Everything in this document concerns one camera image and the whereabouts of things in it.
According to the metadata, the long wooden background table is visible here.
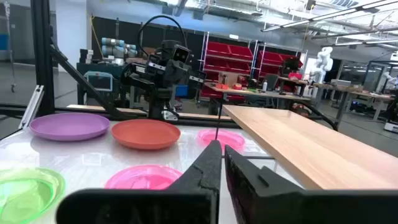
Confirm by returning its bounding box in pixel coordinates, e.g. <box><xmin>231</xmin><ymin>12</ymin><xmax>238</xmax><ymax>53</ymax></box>
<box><xmin>312</xmin><ymin>81</ymin><xmax>396</xmax><ymax>121</ymax></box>

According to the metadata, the wooden shelf with black legs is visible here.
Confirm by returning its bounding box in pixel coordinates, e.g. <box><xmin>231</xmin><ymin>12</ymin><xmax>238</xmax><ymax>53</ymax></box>
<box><xmin>214</xmin><ymin>104</ymin><xmax>398</xmax><ymax>190</ymax></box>

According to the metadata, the black thick hose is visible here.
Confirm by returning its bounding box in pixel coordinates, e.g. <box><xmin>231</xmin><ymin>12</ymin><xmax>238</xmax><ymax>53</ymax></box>
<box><xmin>291</xmin><ymin>100</ymin><xmax>339</xmax><ymax>132</ymax></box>

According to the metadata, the neon pink translucent plate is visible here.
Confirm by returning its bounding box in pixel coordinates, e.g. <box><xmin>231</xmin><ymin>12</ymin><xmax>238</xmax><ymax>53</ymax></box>
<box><xmin>197</xmin><ymin>129</ymin><xmax>246</xmax><ymax>154</ymax></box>

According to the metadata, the green translucent plate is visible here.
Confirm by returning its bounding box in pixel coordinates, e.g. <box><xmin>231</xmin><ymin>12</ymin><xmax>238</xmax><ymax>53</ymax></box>
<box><xmin>0</xmin><ymin>167</ymin><xmax>66</xmax><ymax>224</ymax></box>

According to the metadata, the red bin storage rack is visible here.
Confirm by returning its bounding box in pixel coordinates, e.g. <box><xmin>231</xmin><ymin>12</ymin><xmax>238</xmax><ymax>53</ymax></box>
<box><xmin>200</xmin><ymin>39</ymin><xmax>255</xmax><ymax>101</ymax></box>
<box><xmin>254</xmin><ymin>43</ymin><xmax>305</xmax><ymax>82</ymax></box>

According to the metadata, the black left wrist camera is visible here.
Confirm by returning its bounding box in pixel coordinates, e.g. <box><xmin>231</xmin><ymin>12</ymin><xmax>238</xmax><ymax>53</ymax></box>
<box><xmin>172</xmin><ymin>45</ymin><xmax>191</xmax><ymax>63</ymax></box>

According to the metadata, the wooden workbench with clutter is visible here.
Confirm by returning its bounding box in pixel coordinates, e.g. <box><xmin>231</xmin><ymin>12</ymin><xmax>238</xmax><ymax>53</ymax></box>
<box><xmin>204</xmin><ymin>81</ymin><xmax>312</xmax><ymax>103</ymax></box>

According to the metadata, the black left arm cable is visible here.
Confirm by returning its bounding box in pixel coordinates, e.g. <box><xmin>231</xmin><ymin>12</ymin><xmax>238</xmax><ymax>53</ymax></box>
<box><xmin>137</xmin><ymin>14</ymin><xmax>188</xmax><ymax>57</ymax></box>

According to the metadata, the dark green cabinet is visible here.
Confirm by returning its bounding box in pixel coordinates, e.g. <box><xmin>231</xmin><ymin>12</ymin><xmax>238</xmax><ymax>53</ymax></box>
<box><xmin>76</xmin><ymin>61</ymin><xmax>126</xmax><ymax>105</ymax></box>

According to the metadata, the silver aluminium extrusion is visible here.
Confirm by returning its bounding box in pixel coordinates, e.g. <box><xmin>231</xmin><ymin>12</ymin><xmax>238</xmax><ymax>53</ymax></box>
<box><xmin>18</xmin><ymin>85</ymin><xmax>45</xmax><ymax>130</ymax></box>

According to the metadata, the teal framed screen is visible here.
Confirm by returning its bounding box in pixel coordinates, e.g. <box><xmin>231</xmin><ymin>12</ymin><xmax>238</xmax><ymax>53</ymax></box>
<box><xmin>83</xmin><ymin>70</ymin><xmax>114</xmax><ymax>93</ymax></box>

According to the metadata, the magenta plate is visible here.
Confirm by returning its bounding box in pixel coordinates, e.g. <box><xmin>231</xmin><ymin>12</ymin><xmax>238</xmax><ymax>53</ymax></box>
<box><xmin>104</xmin><ymin>164</ymin><xmax>184</xmax><ymax>190</ymax></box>

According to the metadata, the orange plate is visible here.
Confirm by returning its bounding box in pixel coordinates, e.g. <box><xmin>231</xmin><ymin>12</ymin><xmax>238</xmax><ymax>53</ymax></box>
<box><xmin>111</xmin><ymin>119</ymin><xmax>182</xmax><ymax>151</ymax></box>

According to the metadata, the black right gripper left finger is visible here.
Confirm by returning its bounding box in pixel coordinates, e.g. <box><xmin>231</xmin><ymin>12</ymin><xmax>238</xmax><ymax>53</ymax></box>
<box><xmin>55</xmin><ymin>139</ymin><xmax>223</xmax><ymax>224</ymax></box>

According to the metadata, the black aluminium table frame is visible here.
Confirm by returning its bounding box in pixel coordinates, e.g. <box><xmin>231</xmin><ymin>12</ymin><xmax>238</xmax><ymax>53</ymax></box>
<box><xmin>0</xmin><ymin>0</ymin><xmax>242</xmax><ymax>139</ymax></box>

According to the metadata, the purple plate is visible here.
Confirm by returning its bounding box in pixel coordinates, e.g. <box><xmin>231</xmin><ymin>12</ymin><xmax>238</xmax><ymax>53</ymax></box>
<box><xmin>29</xmin><ymin>112</ymin><xmax>111</xmax><ymax>142</ymax></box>

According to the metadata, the blue storage bin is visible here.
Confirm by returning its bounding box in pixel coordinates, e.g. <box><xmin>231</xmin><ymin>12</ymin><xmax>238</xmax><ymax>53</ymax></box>
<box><xmin>174</xmin><ymin>84</ymin><xmax>190</xmax><ymax>98</ymax></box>

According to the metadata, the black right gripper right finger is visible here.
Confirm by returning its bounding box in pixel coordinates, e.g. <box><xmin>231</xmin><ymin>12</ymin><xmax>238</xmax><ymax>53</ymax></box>
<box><xmin>224</xmin><ymin>145</ymin><xmax>398</xmax><ymax>224</ymax></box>

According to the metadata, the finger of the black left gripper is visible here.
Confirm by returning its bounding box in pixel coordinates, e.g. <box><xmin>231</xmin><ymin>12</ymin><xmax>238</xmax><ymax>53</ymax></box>
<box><xmin>163</xmin><ymin>60</ymin><xmax>177</xmax><ymax>90</ymax></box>
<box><xmin>176</xmin><ymin>60</ymin><xmax>191</xmax><ymax>90</ymax></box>

